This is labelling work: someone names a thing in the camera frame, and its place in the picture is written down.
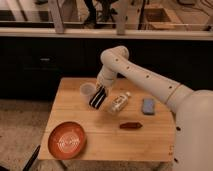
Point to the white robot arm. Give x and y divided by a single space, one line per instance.
193 144

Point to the translucent plastic cup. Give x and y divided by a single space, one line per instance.
87 91

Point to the orange ceramic bowl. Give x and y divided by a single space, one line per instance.
66 140

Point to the small brown object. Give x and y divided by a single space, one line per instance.
131 125

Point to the blue sponge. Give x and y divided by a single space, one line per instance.
148 106

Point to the wooden table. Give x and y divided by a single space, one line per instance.
105 140

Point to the dark counter cabinet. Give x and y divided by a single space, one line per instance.
32 64

